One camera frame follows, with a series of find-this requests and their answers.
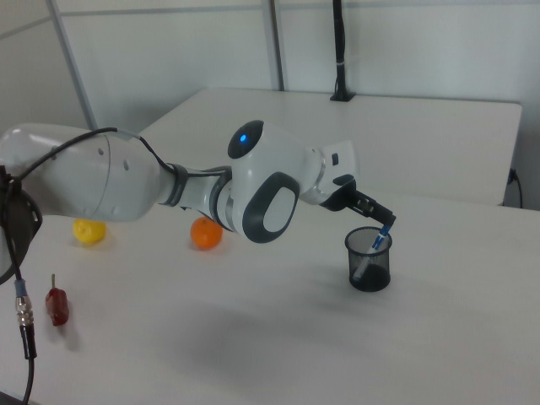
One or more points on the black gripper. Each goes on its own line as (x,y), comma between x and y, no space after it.
(348,196)

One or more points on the blue and white marker pen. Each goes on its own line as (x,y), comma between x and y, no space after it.
(377,242)

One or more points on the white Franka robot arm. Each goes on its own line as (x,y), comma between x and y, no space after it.
(126,181)

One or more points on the black mesh pen cup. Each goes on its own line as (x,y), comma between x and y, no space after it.
(371,276)

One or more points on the white side table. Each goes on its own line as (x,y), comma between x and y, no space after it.
(422,139)

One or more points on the orange mandarin fruit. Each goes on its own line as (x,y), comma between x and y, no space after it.
(204,236)

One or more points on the yellow toy pear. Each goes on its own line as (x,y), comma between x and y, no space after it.
(88,232)

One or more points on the red chili pepper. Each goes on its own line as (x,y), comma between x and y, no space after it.
(57,306)

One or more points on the black camera stand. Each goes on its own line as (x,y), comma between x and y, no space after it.
(339,50)

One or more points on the aluminium corner partition post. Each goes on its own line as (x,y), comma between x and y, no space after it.
(73,63)

